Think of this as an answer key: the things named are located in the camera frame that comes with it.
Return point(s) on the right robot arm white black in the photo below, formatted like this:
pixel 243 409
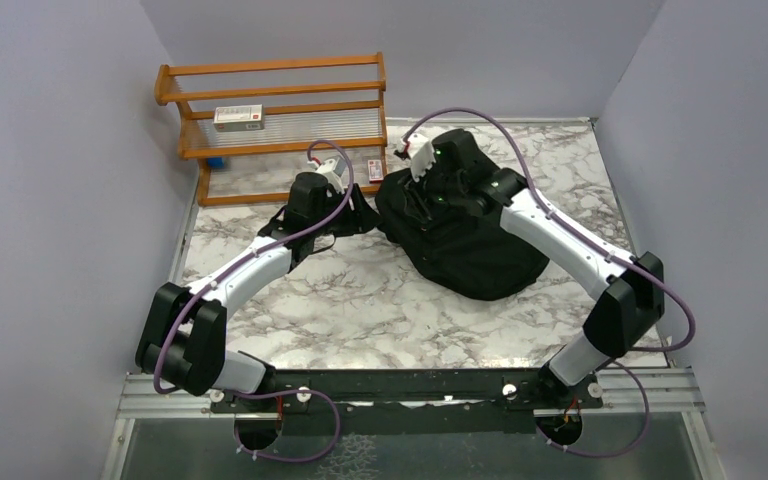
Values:
pixel 627 289

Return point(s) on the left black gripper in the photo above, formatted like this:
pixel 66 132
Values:
pixel 359 219

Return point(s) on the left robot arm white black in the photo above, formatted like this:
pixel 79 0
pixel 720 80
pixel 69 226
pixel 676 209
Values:
pixel 183 342

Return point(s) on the black student backpack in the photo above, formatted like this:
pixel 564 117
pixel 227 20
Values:
pixel 473 257

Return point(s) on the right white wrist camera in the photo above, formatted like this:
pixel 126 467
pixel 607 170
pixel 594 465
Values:
pixel 420 151

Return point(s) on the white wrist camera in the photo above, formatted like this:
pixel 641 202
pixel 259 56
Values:
pixel 332 169
pixel 420 151

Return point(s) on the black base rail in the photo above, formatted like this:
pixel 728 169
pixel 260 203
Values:
pixel 308 402

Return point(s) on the small red white box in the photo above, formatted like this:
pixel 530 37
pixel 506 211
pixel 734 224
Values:
pixel 375 170

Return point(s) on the white red box on shelf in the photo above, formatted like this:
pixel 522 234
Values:
pixel 238 118

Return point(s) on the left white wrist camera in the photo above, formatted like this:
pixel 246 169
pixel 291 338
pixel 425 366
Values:
pixel 332 169

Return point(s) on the wooden shelf rack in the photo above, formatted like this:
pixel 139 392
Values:
pixel 355 124

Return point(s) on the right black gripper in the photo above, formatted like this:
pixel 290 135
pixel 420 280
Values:
pixel 420 209

